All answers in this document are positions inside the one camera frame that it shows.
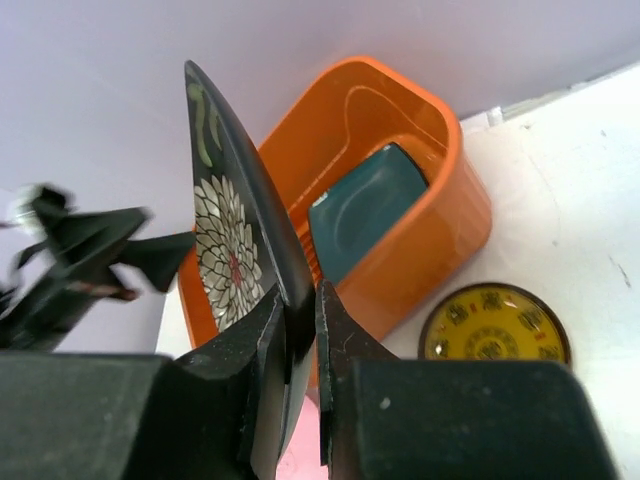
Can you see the pink round plate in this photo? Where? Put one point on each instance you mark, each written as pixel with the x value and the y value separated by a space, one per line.
pixel 301 460

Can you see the orange plastic bin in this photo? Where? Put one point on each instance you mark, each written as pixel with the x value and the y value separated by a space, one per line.
pixel 353 109

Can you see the teal square plate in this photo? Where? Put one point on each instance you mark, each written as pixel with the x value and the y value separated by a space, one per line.
pixel 349 218

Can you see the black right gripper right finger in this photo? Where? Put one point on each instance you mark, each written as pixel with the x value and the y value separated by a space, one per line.
pixel 382 417

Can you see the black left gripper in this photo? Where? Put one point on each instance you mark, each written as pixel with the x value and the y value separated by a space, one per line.
pixel 83 247

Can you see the black square floral plate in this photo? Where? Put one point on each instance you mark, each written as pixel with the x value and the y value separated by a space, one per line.
pixel 245 240

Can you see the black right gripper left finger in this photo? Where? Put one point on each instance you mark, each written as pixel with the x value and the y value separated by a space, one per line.
pixel 214 413

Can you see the yellow patterned round plate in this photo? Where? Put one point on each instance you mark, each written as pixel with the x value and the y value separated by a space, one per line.
pixel 493 321

